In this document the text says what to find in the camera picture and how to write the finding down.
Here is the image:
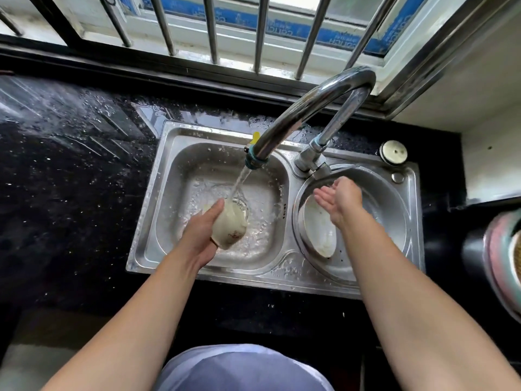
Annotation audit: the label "pink and green bowl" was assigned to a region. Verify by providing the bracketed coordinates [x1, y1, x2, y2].
[483, 209, 521, 316]

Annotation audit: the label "chrome curved faucet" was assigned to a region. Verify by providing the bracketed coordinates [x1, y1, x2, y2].
[244, 67, 377, 178]

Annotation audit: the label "round steel colander basin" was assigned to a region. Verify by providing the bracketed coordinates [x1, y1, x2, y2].
[292, 165, 409, 282]

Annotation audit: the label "person's right hand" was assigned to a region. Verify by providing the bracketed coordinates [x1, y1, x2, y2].
[313, 176, 364, 229]

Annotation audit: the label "stainless steel double sink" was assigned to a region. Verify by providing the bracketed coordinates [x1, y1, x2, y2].
[126, 120, 425, 300]

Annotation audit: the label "cream ceramic bowl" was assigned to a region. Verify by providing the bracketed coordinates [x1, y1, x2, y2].
[202, 198, 249, 250]

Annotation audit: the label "metal window security bars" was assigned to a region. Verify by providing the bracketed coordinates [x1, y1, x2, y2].
[0, 0, 401, 81]

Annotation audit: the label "person's right forearm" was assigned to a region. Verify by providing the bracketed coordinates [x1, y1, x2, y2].
[336, 211, 521, 391]

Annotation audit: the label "person's left hand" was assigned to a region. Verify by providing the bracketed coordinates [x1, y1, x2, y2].
[179, 198, 225, 267]

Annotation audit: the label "white window frame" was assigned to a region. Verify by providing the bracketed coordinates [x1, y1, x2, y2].
[0, 0, 473, 96]

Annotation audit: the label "white oval plate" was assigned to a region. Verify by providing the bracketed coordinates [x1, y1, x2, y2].
[302, 194, 338, 258]

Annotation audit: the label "person's left forearm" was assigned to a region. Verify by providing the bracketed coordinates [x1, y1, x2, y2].
[42, 245, 216, 391]

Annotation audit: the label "person's light blue shirt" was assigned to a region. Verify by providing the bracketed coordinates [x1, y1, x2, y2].
[154, 344, 335, 391]

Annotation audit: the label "white round sink cap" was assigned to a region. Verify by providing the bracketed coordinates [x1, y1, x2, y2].
[380, 140, 408, 166]

